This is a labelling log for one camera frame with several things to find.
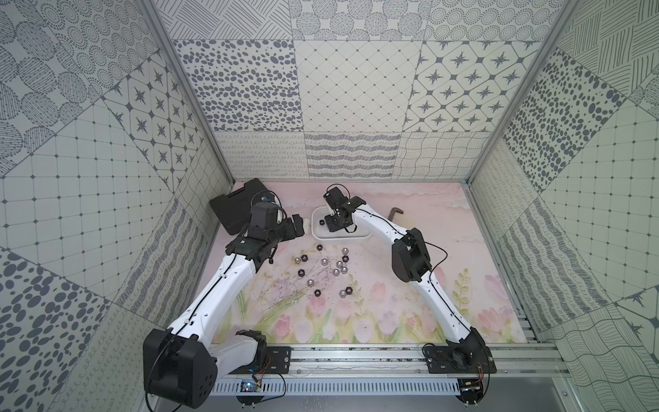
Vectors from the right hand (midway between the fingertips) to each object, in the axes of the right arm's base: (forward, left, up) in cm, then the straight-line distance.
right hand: (337, 224), depth 105 cm
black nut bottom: (-28, +6, -2) cm, 29 cm away
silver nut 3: (-16, +4, -1) cm, 17 cm away
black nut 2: (-21, +13, -1) cm, 24 cm away
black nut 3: (-27, -5, -2) cm, 28 cm away
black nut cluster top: (-15, -3, -1) cm, 15 cm away
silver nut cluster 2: (-20, 0, -2) cm, 21 cm away
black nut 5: (-12, -8, -2) cm, 15 cm away
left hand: (-12, +15, +21) cm, 29 cm away
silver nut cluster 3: (-20, -3, -1) cm, 20 cm away
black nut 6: (+1, +6, +1) cm, 6 cm away
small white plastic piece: (-1, +12, +2) cm, 13 cm away
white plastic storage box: (-5, +6, +1) cm, 8 cm away
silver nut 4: (-12, -3, -1) cm, 12 cm away
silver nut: (-16, +15, -1) cm, 22 cm away
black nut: (-15, +12, -1) cm, 19 cm away
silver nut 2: (-25, +9, -2) cm, 26 cm away
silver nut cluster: (-17, -1, -1) cm, 17 cm away
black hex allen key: (+9, -25, -1) cm, 27 cm away
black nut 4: (-11, +7, -1) cm, 13 cm away
